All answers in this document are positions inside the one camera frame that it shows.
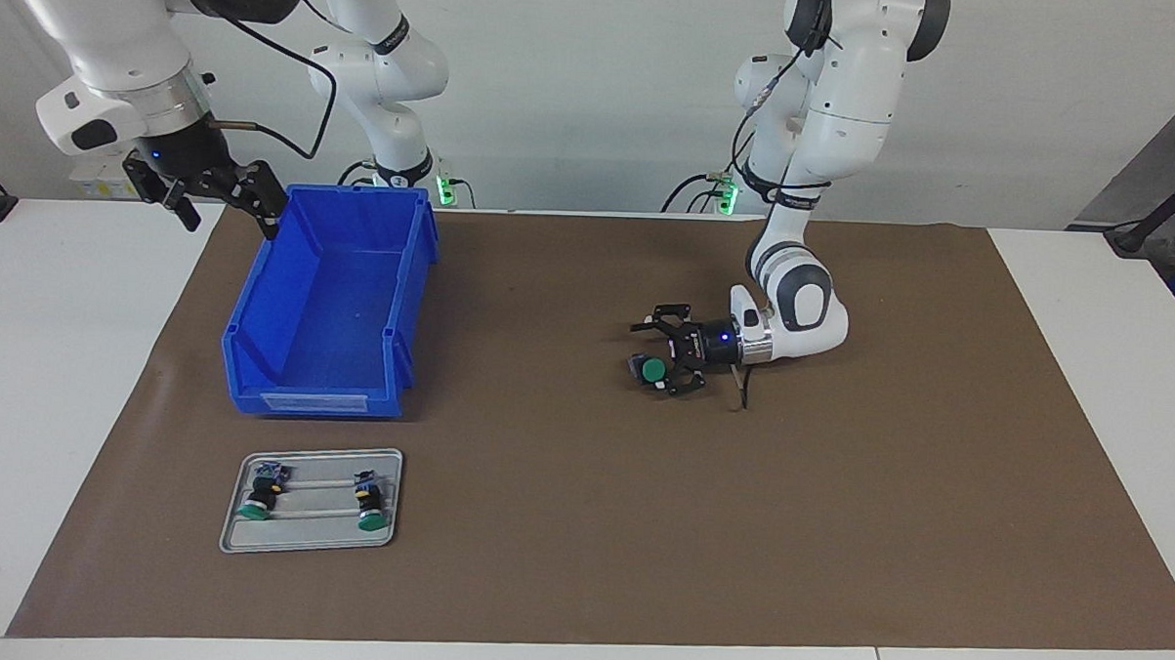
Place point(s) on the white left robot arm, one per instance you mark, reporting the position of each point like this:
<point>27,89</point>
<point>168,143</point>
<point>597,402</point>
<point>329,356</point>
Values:
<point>850,85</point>

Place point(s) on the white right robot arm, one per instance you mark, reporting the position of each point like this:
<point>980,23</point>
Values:
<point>100,30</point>

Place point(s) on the white cardboard box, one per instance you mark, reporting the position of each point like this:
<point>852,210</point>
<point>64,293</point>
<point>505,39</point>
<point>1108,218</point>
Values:
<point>89,186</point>

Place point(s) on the brown table mat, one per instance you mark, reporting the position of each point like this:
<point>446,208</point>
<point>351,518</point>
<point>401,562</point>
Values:
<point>737,521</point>

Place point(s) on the blue plastic storage bin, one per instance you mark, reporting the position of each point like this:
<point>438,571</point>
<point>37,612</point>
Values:
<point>334,302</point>

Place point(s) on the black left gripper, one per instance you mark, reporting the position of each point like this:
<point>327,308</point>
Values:
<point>714,342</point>

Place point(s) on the green push button switch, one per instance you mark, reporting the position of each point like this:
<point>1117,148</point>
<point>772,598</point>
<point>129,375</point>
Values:
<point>371,506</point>
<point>261,494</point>
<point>654,371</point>

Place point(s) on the silver metal tray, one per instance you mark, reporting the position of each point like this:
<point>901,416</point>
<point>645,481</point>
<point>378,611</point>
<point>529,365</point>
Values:
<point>316,537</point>

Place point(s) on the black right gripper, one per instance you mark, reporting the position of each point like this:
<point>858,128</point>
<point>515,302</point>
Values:
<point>193,160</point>

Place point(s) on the black stand pole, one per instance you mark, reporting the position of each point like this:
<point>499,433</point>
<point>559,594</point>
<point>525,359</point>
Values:
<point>1133,237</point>

